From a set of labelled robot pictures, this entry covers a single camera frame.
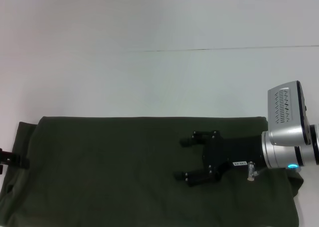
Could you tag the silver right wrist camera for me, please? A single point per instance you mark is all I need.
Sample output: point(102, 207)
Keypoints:
point(286, 112)

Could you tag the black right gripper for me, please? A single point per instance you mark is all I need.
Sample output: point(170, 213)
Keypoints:
point(234, 149)

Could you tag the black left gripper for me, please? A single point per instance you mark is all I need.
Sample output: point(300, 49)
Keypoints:
point(4, 159)

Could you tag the dark green FREE T-shirt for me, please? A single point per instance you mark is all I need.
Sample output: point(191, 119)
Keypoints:
point(124, 174)

